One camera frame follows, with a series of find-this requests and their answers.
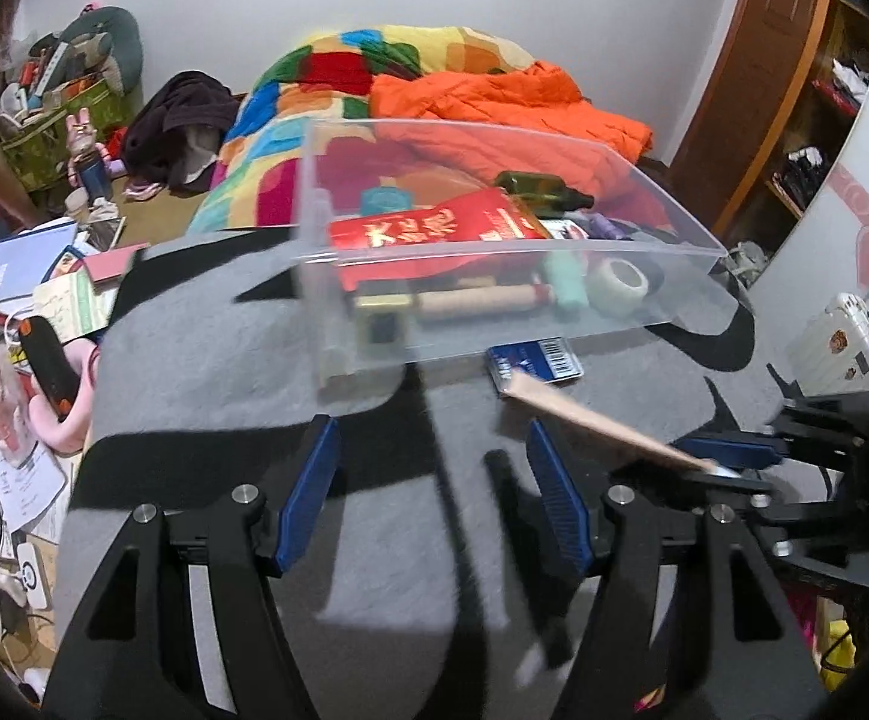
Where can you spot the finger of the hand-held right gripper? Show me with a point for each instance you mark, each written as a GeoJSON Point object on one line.
{"type": "Point", "coordinates": [726, 450]}
{"type": "Point", "coordinates": [749, 484]}

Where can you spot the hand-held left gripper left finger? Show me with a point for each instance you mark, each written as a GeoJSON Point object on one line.
{"type": "Point", "coordinates": [307, 487]}

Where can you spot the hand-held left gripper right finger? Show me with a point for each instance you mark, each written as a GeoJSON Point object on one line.
{"type": "Point", "coordinates": [562, 495]}

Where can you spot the wooden spatula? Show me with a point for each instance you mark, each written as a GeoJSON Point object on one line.
{"type": "Point", "coordinates": [591, 420]}

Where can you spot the blue card box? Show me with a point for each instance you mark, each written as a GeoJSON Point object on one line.
{"type": "Point", "coordinates": [532, 360]}

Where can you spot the green mahjong tile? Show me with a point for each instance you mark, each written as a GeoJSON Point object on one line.
{"type": "Point", "coordinates": [382, 330]}

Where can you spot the clear plastic storage bin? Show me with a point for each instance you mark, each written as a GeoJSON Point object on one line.
{"type": "Point", "coordinates": [464, 337]}

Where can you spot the white tape roll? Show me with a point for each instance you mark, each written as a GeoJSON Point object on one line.
{"type": "Point", "coordinates": [618, 285]}

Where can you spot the mint green tube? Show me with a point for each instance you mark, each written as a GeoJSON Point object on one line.
{"type": "Point", "coordinates": [565, 281]}

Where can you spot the red paper packet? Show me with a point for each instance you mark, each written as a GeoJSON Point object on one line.
{"type": "Point", "coordinates": [442, 229]}

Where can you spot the grey felt cloth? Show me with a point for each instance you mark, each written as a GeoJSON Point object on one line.
{"type": "Point", "coordinates": [217, 375]}

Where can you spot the white suitcase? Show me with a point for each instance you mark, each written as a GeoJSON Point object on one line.
{"type": "Point", "coordinates": [831, 345]}

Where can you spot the white shoes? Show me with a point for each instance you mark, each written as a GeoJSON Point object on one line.
{"type": "Point", "coordinates": [749, 255]}

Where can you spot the tan cylindrical stick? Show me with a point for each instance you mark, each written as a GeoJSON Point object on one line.
{"type": "Point", "coordinates": [479, 304]}

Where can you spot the white board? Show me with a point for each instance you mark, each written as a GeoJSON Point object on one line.
{"type": "Point", "coordinates": [839, 225]}

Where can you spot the purple small item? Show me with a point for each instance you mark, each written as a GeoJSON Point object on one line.
{"type": "Point", "coordinates": [606, 226]}

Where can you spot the black and orange tool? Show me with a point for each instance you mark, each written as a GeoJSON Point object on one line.
{"type": "Point", "coordinates": [48, 375]}

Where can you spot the white power strip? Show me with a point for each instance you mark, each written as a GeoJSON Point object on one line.
{"type": "Point", "coordinates": [29, 577]}

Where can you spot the teal small bottle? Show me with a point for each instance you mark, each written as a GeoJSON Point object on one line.
{"type": "Point", "coordinates": [385, 199]}

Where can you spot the green and white book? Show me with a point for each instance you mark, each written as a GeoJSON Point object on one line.
{"type": "Point", "coordinates": [67, 300]}

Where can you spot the dark green glass bottle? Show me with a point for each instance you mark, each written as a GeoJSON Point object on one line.
{"type": "Point", "coordinates": [539, 187]}

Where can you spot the blue notebook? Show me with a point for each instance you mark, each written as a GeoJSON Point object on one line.
{"type": "Point", "coordinates": [22, 262]}

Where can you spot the wooden cabinet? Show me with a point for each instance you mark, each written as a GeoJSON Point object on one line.
{"type": "Point", "coordinates": [756, 52]}

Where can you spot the dark clothes pile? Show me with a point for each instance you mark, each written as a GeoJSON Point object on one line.
{"type": "Point", "coordinates": [179, 105]}

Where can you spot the colourful patchwork quilt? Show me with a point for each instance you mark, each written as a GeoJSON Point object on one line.
{"type": "Point", "coordinates": [307, 82]}

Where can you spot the orange padded jacket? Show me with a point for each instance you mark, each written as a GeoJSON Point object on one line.
{"type": "Point", "coordinates": [479, 97]}

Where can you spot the pink rabbit figure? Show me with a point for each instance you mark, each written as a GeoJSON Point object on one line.
{"type": "Point", "coordinates": [83, 139]}

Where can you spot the green storage box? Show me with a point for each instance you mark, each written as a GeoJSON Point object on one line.
{"type": "Point", "coordinates": [44, 157]}

